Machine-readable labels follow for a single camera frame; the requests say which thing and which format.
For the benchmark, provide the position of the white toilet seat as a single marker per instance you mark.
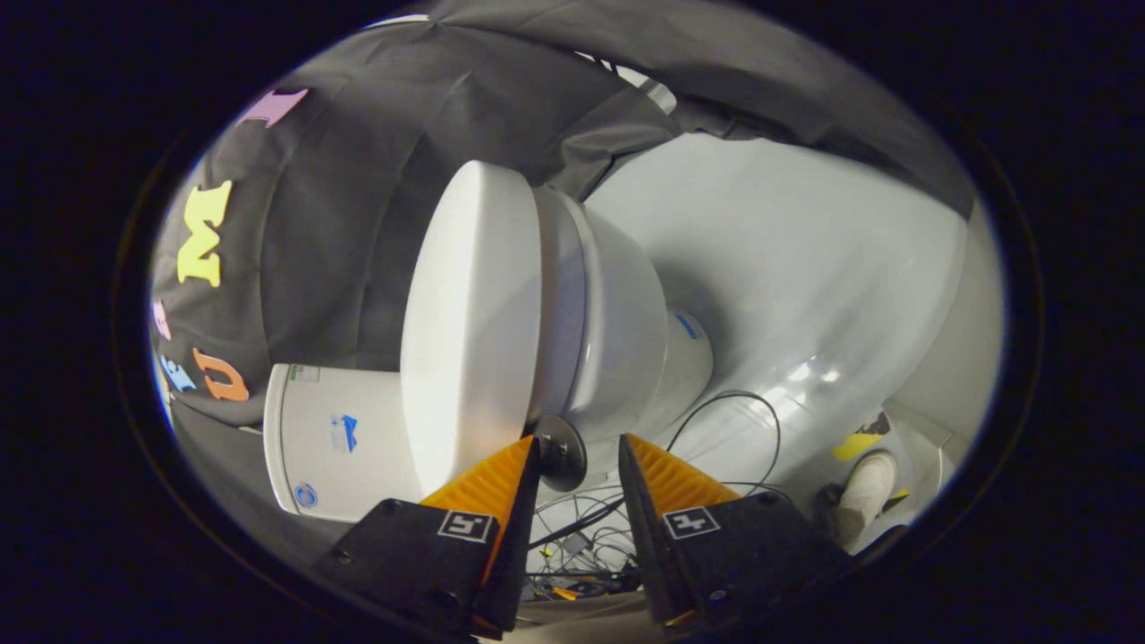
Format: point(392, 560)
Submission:
point(559, 295)

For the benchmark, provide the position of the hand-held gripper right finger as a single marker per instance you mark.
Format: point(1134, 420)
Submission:
point(644, 537)

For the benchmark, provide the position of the yellow paper piece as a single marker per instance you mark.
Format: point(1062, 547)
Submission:
point(854, 444)

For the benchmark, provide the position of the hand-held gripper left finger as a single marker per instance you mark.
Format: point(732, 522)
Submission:
point(514, 546)

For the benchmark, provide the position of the white toilet lid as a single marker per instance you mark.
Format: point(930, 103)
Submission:
point(470, 322)

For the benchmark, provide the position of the white toilet bowl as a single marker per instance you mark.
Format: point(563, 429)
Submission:
point(626, 331)

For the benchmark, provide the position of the white shoe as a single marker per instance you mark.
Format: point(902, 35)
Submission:
point(866, 492)

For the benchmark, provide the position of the black backdrop cloth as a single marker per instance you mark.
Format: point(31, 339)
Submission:
point(358, 206)

